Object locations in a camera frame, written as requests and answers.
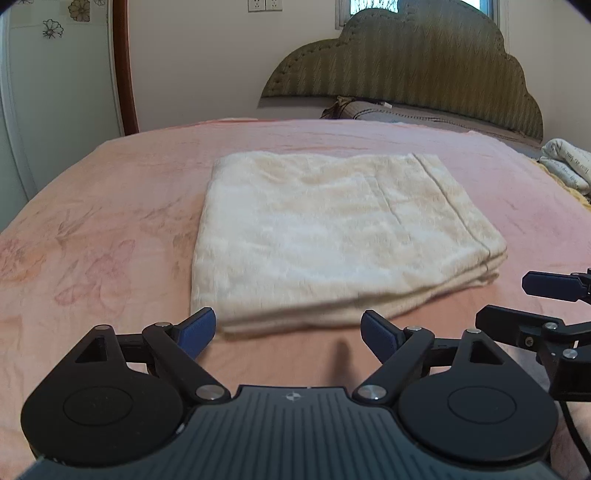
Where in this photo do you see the white printed quilt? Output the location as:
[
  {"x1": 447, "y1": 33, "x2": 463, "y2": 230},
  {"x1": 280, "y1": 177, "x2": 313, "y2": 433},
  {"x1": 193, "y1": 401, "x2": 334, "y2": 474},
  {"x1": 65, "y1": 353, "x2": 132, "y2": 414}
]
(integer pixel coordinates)
[{"x1": 538, "y1": 137, "x2": 591, "y2": 195}]

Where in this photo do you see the olive padded headboard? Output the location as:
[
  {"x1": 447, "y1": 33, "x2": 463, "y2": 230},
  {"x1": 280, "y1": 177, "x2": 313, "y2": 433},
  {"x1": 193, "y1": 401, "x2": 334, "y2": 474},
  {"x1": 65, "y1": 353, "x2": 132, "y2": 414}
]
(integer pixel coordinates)
[{"x1": 259, "y1": 8, "x2": 544, "y2": 141}]

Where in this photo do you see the black cable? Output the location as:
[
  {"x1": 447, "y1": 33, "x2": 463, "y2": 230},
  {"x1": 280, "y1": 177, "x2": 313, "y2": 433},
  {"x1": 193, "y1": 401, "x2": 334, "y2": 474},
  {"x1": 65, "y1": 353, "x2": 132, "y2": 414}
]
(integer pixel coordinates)
[{"x1": 558, "y1": 399, "x2": 591, "y2": 457}]

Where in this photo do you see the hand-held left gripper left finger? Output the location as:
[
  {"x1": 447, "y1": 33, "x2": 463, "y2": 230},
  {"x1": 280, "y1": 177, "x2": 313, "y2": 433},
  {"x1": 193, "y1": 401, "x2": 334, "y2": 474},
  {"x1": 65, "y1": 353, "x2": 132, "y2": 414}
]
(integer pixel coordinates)
[{"x1": 74, "y1": 307, "x2": 232, "y2": 407}]

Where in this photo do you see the grey brown pillow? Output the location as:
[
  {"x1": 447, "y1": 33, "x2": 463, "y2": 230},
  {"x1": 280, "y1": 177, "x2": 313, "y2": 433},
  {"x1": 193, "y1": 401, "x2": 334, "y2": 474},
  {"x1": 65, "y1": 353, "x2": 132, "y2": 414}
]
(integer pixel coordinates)
[{"x1": 321, "y1": 95, "x2": 543, "y2": 148}]

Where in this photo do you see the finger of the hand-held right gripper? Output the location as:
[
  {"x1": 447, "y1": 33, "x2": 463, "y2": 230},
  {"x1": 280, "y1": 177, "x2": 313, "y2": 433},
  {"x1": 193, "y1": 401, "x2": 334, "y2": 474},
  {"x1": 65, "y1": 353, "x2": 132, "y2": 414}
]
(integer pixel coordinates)
[
  {"x1": 475, "y1": 305, "x2": 591, "y2": 400},
  {"x1": 522, "y1": 270, "x2": 591, "y2": 304}
]

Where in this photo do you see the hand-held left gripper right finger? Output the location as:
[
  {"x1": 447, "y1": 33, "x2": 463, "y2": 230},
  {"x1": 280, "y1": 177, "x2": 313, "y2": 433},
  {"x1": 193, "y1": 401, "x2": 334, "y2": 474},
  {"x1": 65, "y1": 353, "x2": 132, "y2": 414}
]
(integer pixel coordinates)
[{"x1": 353, "y1": 309, "x2": 509, "y2": 407}]

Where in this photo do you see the white wardrobe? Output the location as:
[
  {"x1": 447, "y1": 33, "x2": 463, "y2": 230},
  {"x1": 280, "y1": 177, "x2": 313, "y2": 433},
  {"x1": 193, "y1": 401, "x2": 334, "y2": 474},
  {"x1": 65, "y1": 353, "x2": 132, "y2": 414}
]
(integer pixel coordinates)
[{"x1": 0, "y1": 0, "x2": 125, "y2": 204}]

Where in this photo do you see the window behind headboard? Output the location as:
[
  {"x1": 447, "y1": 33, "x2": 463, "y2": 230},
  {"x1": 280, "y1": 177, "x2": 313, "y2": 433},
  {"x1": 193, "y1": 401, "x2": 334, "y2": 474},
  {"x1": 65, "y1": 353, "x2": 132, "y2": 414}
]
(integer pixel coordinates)
[{"x1": 336, "y1": 0, "x2": 509, "y2": 31}]

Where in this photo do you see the pink blanket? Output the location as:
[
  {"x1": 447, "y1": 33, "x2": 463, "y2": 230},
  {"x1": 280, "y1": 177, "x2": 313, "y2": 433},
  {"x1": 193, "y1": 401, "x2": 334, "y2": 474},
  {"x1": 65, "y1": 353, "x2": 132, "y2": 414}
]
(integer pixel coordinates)
[{"x1": 0, "y1": 117, "x2": 591, "y2": 480}]

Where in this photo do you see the cream white towel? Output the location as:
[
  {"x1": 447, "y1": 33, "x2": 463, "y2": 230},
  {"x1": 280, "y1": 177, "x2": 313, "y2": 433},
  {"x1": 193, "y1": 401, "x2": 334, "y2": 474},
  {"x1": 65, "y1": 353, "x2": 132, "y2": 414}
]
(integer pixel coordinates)
[{"x1": 190, "y1": 151, "x2": 509, "y2": 335}]

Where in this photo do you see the brown wooden door frame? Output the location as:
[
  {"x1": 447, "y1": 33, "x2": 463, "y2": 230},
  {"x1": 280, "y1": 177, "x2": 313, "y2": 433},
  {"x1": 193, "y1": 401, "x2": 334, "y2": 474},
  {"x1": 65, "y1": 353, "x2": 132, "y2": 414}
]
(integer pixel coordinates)
[{"x1": 112, "y1": 0, "x2": 140, "y2": 137}]

